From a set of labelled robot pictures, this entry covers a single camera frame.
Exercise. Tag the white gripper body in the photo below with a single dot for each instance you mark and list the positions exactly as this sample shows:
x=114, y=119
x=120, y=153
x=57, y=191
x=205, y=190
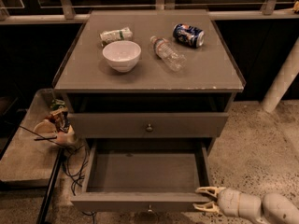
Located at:
x=230, y=200

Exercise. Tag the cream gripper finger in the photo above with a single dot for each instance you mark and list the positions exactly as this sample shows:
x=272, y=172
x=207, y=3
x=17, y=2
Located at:
x=210, y=207
x=211, y=191

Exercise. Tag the grey drawer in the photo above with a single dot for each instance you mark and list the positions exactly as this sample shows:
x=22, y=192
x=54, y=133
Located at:
x=139, y=175
x=148, y=125

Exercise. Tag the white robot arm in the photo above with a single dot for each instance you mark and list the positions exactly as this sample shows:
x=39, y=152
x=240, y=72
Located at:
x=273, y=208

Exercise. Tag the grey drawer cabinet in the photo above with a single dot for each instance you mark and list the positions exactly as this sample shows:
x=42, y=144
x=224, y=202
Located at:
x=208, y=82

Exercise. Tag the grey top drawer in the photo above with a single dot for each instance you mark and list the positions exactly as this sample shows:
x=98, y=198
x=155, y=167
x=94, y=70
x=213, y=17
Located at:
x=148, y=125

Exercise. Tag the white slanted pole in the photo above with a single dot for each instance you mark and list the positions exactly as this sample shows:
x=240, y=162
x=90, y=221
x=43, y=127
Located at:
x=285, y=77

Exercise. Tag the clear plastic water bottle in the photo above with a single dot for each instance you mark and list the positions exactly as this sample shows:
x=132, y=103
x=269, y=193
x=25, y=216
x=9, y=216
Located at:
x=172, y=58

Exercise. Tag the blue soda can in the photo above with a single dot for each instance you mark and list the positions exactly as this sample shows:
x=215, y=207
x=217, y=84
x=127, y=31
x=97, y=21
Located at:
x=189, y=35

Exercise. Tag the white bowl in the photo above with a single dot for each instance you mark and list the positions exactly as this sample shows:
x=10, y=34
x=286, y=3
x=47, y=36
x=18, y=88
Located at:
x=122, y=56

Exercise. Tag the pile of small items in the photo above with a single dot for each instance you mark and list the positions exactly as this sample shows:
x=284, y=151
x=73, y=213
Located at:
x=55, y=127

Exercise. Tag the grey side table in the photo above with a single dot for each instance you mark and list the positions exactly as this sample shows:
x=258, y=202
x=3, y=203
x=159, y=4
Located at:
x=27, y=162

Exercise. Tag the green white soda can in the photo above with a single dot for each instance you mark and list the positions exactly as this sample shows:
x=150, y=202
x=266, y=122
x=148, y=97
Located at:
x=108, y=37

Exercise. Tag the metal window railing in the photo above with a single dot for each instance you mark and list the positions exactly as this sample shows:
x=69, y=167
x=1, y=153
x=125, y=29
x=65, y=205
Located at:
x=54, y=11

